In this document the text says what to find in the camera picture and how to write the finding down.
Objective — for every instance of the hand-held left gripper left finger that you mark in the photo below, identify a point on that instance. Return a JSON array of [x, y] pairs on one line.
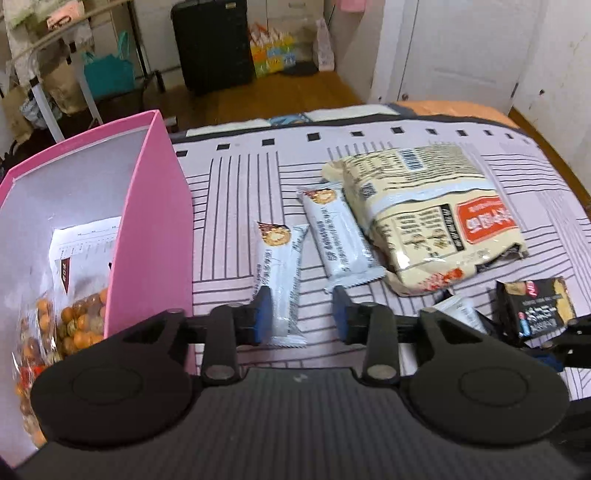
[[264, 318]]

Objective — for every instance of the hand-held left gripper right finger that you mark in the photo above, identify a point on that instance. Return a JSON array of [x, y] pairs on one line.
[[339, 318]]

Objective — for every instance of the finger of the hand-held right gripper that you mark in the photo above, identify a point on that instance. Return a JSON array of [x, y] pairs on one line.
[[577, 350], [581, 323]]

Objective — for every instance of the white snack bar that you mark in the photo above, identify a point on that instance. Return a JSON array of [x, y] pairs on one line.
[[337, 240], [277, 277]]

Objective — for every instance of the black cracker packet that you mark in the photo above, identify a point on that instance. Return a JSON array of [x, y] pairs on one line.
[[535, 307]]

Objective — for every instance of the beige noodle packet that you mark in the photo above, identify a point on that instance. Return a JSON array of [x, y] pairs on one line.
[[415, 207], [415, 282]]

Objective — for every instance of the pink cardboard box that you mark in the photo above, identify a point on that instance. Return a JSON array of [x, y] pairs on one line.
[[157, 221]]

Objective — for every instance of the striped bed sheet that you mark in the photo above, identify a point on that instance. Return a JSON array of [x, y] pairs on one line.
[[240, 207]]

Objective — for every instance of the printed paper sheet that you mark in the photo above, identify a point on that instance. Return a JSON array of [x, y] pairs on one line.
[[83, 249]]

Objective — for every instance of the orange mattress edge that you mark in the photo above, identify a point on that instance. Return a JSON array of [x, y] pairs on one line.
[[461, 110]]

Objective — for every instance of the black round floor item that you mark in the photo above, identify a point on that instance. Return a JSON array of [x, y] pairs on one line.
[[300, 69]]

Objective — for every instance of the colourful tissue pack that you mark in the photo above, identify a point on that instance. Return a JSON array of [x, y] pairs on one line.
[[272, 53]]

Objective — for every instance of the white plastic bag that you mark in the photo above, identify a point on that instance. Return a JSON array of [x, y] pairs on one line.
[[324, 48]]

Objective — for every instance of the black suitcase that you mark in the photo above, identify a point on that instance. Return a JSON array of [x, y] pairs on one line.
[[212, 46]]

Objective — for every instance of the teal shopping bag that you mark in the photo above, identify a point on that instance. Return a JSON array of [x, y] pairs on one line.
[[108, 74]]

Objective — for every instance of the white door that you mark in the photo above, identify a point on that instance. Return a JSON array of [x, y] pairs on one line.
[[461, 46]]

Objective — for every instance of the black clothes rack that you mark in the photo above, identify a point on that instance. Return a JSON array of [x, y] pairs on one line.
[[138, 46]]

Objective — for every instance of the brown paper bag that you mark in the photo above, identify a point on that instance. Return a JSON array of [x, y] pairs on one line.
[[67, 90]]

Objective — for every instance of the white patterned bag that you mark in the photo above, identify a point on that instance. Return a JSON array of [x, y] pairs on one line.
[[37, 113]]

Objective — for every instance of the beige wardrobe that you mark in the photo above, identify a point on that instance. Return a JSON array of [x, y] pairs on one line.
[[295, 11]]

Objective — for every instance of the wooden folding table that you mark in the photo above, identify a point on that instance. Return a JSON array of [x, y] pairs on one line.
[[44, 101]]

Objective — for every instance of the pink gift bag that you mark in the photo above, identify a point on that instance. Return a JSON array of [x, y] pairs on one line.
[[353, 4]]

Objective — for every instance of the pink pouch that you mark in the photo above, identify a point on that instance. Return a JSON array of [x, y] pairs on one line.
[[62, 16]]

